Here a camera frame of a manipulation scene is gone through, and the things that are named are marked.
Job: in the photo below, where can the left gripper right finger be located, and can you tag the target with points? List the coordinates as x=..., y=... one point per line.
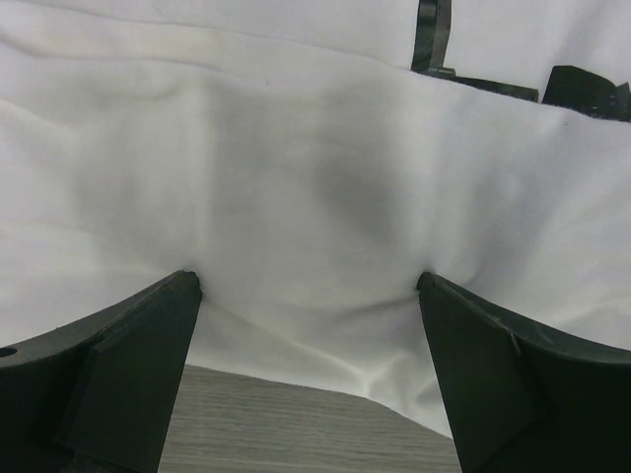
x=522, y=396

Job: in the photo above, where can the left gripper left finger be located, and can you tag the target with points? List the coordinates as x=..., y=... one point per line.
x=97, y=394

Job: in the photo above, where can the white t-shirt with robot print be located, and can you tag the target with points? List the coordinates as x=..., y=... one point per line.
x=285, y=153

